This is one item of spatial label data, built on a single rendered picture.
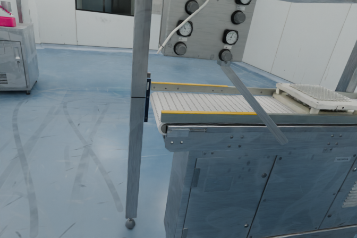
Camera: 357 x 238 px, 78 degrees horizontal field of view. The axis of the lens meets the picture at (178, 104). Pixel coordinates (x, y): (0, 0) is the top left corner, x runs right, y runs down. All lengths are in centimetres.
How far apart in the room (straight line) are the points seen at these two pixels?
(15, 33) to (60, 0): 284
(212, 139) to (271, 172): 39
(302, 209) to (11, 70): 293
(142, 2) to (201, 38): 35
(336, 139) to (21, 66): 289
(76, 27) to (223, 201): 516
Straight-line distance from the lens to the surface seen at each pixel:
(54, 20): 574
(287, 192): 122
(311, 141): 100
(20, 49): 299
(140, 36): 88
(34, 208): 164
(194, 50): 58
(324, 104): 97
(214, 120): 72
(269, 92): 113
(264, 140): 86
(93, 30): 572
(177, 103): 83
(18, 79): 309
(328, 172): 129
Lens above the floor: 115
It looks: 23 degrees down
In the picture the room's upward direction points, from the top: 8 degrees clockwise
